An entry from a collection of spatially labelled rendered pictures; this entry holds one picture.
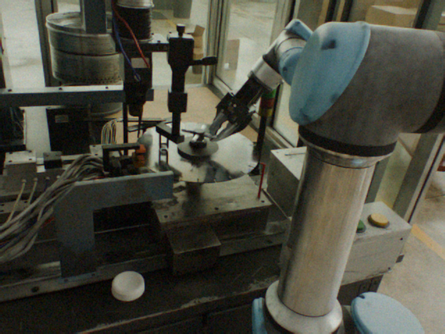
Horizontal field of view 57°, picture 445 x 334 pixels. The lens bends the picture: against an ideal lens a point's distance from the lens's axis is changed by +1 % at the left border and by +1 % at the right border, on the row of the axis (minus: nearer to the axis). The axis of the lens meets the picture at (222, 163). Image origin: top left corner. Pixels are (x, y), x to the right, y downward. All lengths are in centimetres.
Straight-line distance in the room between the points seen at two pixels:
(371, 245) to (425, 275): 145
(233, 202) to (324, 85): 68
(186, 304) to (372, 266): 46
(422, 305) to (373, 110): 188
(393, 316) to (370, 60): 42
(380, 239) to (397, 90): 62
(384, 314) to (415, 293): 161
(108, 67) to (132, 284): 91
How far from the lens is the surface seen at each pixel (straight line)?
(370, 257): 106
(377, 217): 105
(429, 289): 239
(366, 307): 71
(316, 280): 58
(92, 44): 158
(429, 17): 103
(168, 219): 100
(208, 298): 96
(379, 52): 46
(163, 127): 105
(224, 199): 108
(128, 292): 95
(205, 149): 107
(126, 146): 103
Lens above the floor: 147
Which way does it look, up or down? 30 degrees down
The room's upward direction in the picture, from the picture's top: 7 degrees clockwise
